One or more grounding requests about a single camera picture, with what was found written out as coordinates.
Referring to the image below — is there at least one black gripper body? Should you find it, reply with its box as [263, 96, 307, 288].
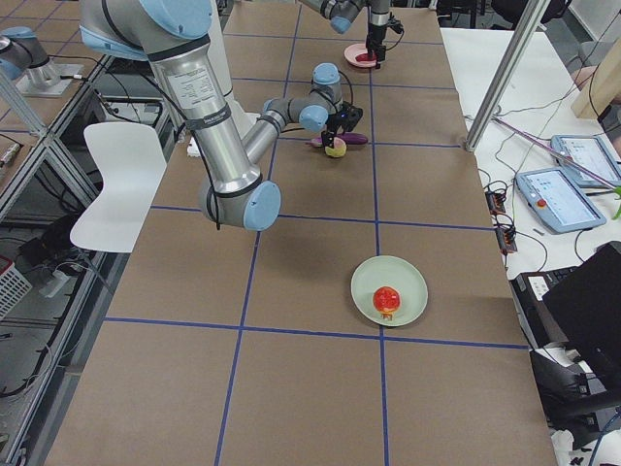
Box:
[323, 102, 363, 135]
[367, 12, 390, 49]

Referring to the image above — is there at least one pale green peach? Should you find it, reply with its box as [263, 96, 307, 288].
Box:
[324, 137, 347, 158]

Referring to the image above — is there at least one red chili pepper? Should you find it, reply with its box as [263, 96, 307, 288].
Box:
[354, 53, 376, 67]

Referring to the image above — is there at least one purple eggplant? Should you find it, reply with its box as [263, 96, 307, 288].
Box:
[307, 133, 369, 148]

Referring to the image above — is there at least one red pomegranate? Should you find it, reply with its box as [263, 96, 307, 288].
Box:
[373, 285, 401, 320]

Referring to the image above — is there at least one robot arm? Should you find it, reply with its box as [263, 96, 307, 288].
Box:
[301, 0, 400, 69]
[80, 1, 363, 231]

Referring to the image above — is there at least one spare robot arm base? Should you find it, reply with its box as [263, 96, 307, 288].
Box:
[1, 26, 83, 98]

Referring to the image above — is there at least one pink plate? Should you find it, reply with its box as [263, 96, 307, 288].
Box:
[343, 43, 375, 69]

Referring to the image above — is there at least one light green plate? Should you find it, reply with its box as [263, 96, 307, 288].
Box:
[350, 255, 428, 327]

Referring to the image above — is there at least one white chair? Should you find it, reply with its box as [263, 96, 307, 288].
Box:
[70, 121, 167, 253]

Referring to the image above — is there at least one far blue teach pendant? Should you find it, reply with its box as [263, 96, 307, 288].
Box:
[550, 135, 620, 188]

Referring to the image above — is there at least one blue teach pendant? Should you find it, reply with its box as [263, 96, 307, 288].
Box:
[515, 168, 606, 234]
[550, 135, 620, 188]

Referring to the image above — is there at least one near blue teach pendant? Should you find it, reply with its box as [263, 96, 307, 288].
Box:
[515, 168, 606, 234]

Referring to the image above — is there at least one black monitor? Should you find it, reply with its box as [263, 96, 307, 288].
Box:
[543, 241, 620, 389]

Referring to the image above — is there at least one white plastic basket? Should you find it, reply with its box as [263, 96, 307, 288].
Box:
[0, 256, 32, 319]

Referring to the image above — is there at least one aluminium frame post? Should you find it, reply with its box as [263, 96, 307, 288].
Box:
[464, 0, 549, 152]

